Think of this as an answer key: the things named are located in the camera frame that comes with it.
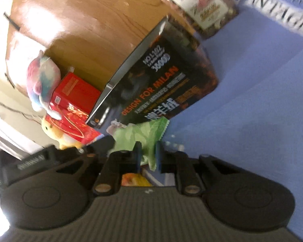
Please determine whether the red gift box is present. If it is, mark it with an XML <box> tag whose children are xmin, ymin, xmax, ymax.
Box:
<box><xmin>44</xmin><ymin>72</ymin><xmax>104</xmax><ymax>145</ymax></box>

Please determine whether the yellow plush duck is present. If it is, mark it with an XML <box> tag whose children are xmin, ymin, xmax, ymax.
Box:
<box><xmin>41</xmin><ymin>117</ymin><xmax>85</xmax><ymax>150</ymax></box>

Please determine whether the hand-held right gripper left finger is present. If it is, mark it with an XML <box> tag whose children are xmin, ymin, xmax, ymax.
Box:
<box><xmin>53</xmin><ymin>142</ymin><xmax>142</xmax><ymax>196</ymax></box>

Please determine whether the orange snack packet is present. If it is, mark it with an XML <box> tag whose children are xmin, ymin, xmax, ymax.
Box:
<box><xmin>121</xmin><ymin>173</ymin><xmax>152</xmax><ymax>187</ymax></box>

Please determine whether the black tin box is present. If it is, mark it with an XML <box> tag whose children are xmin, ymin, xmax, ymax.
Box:
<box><xmin>86</xmin><ymin>15</ymin><xmax>220</xmax><ymax>129</ymax></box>

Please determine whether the green snack packet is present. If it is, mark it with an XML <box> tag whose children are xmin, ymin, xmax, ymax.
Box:
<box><xmin>107</xmin><ymin>117</ymin><xmax>170</xmax><ymax>171</ymax></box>

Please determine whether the blue printed tablecloth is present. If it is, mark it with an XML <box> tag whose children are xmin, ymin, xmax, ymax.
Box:
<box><xmin>91</xmin><ymin>0</ymin><xmax>303</xmax><ymax>241</ymax></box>

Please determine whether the pastel plush unicorn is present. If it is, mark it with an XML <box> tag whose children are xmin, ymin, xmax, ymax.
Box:
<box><xmin>26</xmin><ymin>50</ymin><xmax>62</xmax><ymax>120</ymax></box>

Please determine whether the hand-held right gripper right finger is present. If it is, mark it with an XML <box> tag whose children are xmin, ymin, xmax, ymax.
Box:
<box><xmin>155</xmin><ymin>142</ymin><xmax>243</xmax><ymax>196</ymax></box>

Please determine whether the wooden board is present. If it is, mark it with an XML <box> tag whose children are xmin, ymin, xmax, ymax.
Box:
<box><xmin>5</xmin><ymin>0</ymin><xmax>233</xmax><ymax>94</ymax></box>

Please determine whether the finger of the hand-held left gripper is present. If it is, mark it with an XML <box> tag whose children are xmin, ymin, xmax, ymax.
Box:
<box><xmin>84</xmin><ymin>136</ymin><xmax>115</xmax><ymax>155</ymax></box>

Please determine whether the black tape strip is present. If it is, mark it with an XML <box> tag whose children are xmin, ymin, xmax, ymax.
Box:
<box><xmin>3</xmin><ymin>12</ymin><xmax>21</xmax><ymax>31</ymax></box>

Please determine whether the clear nut jar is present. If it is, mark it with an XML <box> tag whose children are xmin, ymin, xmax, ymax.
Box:
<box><xmin>158</xmin><ymin>0</ymin><xmax>239</xmax><ymax>39</ymax></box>

